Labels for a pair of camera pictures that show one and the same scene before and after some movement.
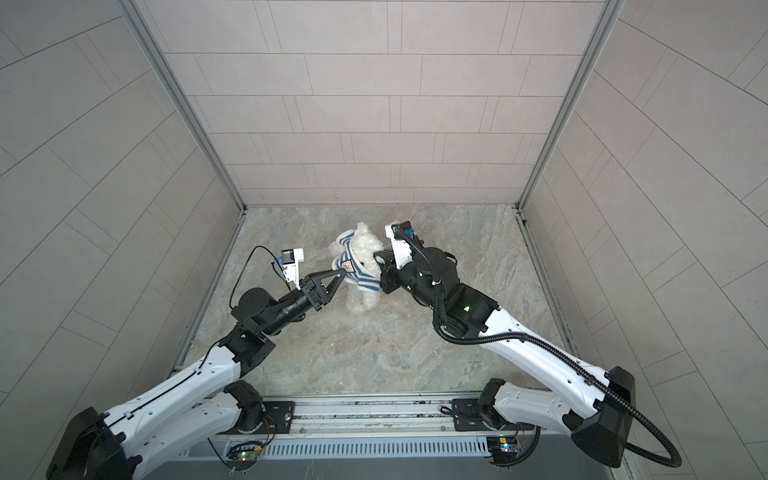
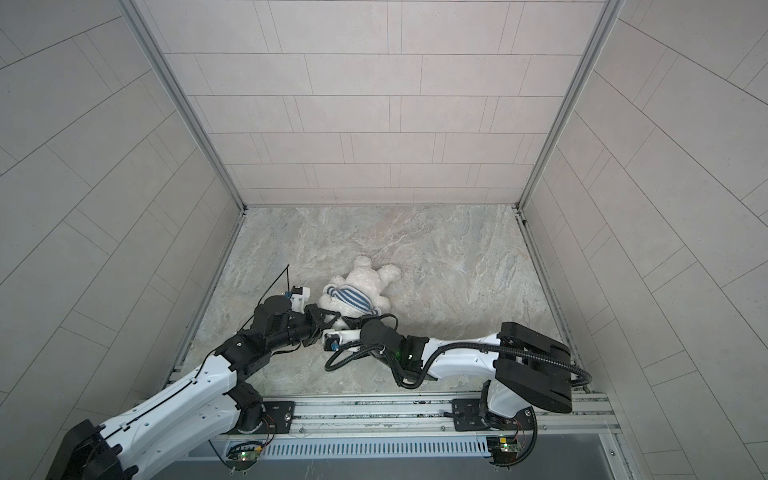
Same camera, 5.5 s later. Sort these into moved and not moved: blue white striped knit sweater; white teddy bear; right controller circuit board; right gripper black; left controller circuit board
Moved: white teddy bear; right gripper black; blue white striped knit sweater
Not moved: left controller circuit board; right controller circuit board
